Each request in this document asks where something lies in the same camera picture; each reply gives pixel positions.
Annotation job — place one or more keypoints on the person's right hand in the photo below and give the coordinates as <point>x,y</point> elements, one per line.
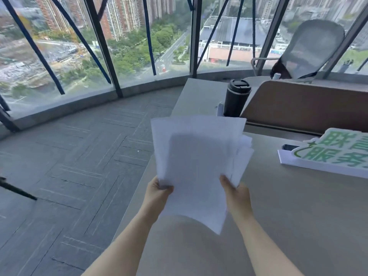
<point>239,199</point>

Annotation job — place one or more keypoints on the person's left hand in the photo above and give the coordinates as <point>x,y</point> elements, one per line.
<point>153,198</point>

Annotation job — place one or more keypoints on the person's right thumb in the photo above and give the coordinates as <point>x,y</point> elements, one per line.
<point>227,183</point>

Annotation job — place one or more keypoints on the person's left thumb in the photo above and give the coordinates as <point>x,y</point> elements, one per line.
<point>166,189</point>

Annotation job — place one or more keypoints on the stack of white paper sheets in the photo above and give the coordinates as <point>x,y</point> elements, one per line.
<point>198,158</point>

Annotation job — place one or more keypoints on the person's left forearm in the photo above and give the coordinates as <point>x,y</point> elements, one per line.
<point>126,247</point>

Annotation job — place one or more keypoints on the person's right forearm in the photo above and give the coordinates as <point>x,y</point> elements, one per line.
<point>264,250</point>

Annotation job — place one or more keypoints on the black phone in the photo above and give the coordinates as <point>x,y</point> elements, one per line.
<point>288,147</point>

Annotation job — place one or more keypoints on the black travel mug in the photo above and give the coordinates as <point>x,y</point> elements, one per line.
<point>236,100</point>

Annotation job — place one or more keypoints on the white and green sign board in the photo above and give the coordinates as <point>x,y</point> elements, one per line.
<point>330,158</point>

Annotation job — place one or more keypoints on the brown desk divider panel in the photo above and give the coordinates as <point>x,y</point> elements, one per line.
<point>302,106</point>

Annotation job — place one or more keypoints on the small white bottle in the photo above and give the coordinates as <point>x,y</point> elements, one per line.
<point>276,76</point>

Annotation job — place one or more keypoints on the dark bag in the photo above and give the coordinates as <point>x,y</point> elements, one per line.
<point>279,71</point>

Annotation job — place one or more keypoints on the black tripod leg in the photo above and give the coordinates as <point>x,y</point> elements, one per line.
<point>17,190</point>

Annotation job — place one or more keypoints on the grey mesh office chair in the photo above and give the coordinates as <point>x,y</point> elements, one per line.
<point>312,48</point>

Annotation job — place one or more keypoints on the dark steel window frame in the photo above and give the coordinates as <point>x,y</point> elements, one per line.
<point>100,40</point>

